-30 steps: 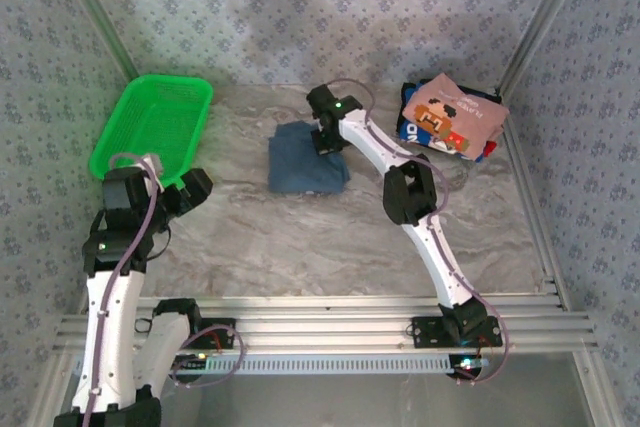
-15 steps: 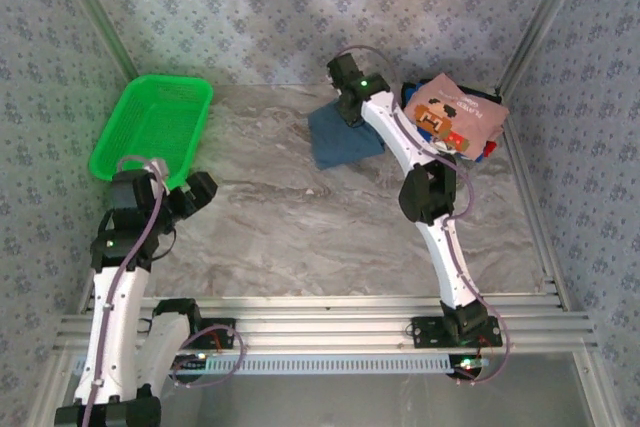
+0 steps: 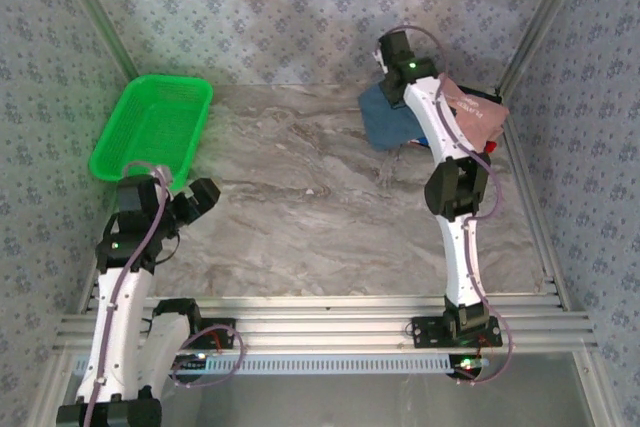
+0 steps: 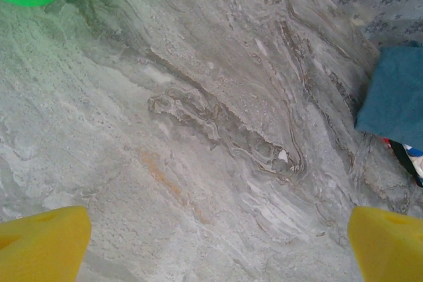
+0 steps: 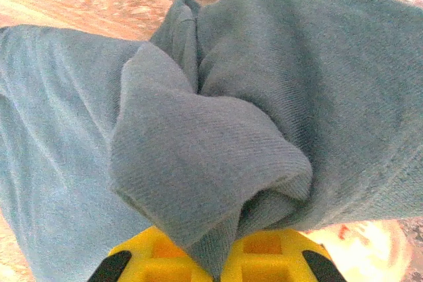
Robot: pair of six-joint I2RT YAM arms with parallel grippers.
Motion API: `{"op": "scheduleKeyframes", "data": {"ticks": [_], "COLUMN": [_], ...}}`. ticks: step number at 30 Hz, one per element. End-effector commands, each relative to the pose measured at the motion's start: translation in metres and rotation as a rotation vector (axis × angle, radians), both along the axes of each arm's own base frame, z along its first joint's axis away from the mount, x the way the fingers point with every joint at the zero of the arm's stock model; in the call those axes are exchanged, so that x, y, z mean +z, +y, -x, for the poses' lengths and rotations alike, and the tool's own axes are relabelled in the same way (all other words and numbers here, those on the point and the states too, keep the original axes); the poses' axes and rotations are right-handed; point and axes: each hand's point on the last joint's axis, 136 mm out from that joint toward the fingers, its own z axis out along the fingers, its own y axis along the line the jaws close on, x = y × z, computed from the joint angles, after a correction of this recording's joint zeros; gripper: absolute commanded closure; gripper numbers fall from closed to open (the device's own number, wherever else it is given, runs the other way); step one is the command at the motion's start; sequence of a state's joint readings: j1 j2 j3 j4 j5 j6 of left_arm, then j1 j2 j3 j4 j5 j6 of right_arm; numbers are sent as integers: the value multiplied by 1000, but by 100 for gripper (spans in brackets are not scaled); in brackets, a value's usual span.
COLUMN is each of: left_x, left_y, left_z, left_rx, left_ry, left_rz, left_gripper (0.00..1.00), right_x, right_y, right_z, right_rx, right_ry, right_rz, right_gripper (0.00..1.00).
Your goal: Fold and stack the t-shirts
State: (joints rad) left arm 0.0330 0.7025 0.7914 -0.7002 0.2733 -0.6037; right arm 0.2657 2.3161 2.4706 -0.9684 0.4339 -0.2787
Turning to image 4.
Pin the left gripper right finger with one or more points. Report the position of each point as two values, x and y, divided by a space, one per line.
390 249

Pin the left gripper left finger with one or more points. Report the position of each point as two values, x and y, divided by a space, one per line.
43 245

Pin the plain blue t-shirt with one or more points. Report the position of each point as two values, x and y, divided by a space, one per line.
396 97

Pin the blue white-print folded t-shirt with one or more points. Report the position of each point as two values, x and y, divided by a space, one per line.
417 160

